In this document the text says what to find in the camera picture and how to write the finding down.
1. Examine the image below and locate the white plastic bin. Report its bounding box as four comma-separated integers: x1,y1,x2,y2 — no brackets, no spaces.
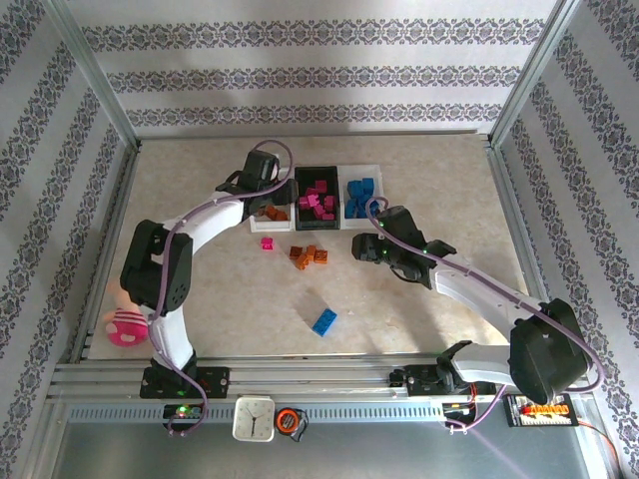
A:
249,167,299,235
337,163,385,231

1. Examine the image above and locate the black plastic bin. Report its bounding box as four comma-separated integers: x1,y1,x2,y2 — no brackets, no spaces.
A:
293,166,343,232

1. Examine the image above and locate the long blue lego brick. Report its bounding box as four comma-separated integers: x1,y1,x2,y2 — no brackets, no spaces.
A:
312,307,338,338

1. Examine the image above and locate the pink striped plush toy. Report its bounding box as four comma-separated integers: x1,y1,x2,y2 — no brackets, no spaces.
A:
103,281,151,349

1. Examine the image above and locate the orange black tape measure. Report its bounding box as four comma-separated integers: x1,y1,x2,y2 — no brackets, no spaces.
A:
275,406,310,443

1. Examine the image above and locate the black power distribution board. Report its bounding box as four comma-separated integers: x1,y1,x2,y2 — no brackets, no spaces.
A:
503,392,580,429

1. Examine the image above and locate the white square clock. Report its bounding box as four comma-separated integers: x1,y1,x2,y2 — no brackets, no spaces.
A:
232,394,277,443

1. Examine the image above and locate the small board with LEDs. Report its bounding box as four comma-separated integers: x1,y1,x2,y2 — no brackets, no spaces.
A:
162,402,206,423

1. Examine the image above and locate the metal back rail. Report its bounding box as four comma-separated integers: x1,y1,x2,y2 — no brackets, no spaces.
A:
134,130,493,141

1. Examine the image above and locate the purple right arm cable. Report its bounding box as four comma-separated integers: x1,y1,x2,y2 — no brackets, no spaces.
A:
365,196,604,435

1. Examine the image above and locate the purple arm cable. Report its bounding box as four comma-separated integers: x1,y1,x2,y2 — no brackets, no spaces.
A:
365,196,604,435
147,140,301,438

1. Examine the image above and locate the metal side rail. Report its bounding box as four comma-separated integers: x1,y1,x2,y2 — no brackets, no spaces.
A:
483,142,543,300
67,142,141,363

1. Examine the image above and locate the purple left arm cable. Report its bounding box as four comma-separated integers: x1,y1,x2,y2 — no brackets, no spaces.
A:
147,140,301,438

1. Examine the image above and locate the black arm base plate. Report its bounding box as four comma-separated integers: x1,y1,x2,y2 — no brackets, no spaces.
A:
139,366,232,400
404,366,450,398

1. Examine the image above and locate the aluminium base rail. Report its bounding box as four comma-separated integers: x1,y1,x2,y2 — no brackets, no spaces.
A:
47,356,500,400

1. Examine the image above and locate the grey slotted cable duct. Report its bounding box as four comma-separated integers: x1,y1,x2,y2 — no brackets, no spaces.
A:
64,401,450,425

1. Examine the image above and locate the metal frame post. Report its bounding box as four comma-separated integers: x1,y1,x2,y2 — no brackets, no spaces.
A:
42,0,139,146
488,0,583,146

